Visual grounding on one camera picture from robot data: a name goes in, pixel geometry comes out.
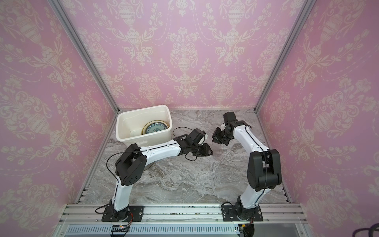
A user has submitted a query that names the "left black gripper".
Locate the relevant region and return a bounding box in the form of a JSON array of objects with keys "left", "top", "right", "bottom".
[{"left": 190, "top": 142, "right": 215, "bottom": 157}]

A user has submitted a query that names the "beige plate brown rim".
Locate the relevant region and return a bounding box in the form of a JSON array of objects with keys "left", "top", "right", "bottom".
[{"left": 141, "top": 120, "right": 169, "bottom": 135}]

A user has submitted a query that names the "small blue patterned plate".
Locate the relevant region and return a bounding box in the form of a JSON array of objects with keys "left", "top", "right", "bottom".
[{"left": 145, "top": 121, "right": 168, "bottom": 134}]

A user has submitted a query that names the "clear glass plate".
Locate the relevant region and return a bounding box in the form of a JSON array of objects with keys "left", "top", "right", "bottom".
[{"left": 144, "top": 163, "right": 153, "bottom": 171}]

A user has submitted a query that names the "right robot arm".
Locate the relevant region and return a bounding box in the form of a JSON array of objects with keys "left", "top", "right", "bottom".
[{"left": 212, "top": 113, "right": 282, "bottom": 220}]

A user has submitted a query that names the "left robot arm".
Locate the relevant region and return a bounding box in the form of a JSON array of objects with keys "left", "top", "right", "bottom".
[{"left": 102, "top": 135, "right": 213, "bottom": 222}]

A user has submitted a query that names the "white plastic bin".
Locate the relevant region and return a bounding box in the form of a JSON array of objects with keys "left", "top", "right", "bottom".
[{"left": 115, "top": 105, "right": 173, "bottom": 146}]

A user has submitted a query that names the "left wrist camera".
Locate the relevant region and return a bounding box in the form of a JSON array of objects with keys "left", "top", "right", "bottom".
[{"left": 189, "top": 128, "right": 207, "bottom": 145}]

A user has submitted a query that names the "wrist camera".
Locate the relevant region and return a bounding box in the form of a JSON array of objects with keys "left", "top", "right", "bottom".
[
  {"left": 223, "top": 112, "right": 237, "bottom": 125},
  {"left": 189, "top": 128, "right": 207, "bottom": 145}
]

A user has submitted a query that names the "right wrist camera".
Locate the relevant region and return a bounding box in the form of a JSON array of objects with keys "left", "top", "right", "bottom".
[{"left": 223, "top": 112, "right": 237, "bottom": 125}]

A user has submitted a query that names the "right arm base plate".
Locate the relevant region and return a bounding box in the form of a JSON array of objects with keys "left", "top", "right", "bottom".
[{"left": 220, "top": 205, "right": 264, "bottom": 222}]

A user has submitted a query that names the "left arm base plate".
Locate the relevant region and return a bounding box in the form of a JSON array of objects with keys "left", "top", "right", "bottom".
[{"left": 101, "top": 205, "right": 144, "bottom": 223}]

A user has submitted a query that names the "aluminium mounting rail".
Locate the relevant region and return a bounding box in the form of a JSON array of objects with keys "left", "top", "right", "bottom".
[{"left": 53, "top": 203, "right": 312, "bottom": 237}]

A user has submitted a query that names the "right corner aluminium post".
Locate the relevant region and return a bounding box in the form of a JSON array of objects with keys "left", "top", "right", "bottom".
[{"left": 254, "top": 0, "right": 316, "bottom": 114}]

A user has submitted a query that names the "corner aluminium post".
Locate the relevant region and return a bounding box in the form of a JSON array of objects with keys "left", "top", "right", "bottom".
[
  {"left": 47, "top": 0, "right": 119, "bottom": 114},
  {"left": 254, "top": 0, "right": 316, "bottom": 114}
]

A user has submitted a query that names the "left corner aluminium post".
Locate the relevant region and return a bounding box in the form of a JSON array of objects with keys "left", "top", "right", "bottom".
[{"left": 47, "top": 0, "right": 119, "bottom": 114}]

